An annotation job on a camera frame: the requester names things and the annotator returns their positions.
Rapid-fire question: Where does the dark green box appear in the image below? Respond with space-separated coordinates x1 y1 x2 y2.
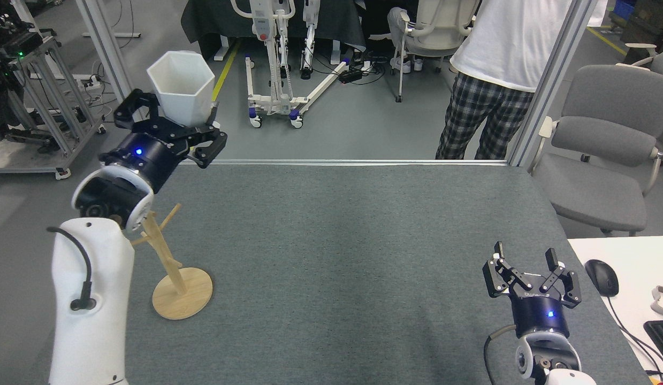
609 0 663 65

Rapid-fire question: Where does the silver frame post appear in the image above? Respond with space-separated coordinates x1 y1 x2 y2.
508 0 599 167
74 0 161 165

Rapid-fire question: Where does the black mouse cable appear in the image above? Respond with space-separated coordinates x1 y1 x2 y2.
603 294 663 376

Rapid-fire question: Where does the white hexagonal cup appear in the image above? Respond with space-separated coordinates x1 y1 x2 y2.
147 51 216 127

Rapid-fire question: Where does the white wheeled stand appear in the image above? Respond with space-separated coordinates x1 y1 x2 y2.
231 0 350 129

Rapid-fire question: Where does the grey padded chair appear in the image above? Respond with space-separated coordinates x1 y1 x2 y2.
529 64 663 236

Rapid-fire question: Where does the silver frame rail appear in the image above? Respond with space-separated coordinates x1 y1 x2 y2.
179 159 509 166

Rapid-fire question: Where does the white side table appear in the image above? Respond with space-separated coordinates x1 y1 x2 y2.
568 235 663 385

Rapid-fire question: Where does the black computer mouse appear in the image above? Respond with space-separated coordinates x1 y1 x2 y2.
584 259 619 297

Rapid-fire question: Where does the wooden cup rack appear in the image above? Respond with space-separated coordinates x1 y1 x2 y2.
131 203 214 320

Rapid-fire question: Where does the white office chair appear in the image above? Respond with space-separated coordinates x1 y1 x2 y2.
390 0 475 102

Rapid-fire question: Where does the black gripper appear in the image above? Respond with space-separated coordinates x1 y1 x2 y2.
98 90 228 194
482 241 582 338

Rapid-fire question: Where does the person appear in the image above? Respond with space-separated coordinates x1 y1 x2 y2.
387 6 425 74
436 0 609 160

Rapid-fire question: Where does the aluminium frame cart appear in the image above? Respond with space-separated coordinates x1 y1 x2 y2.
0 0 107 180

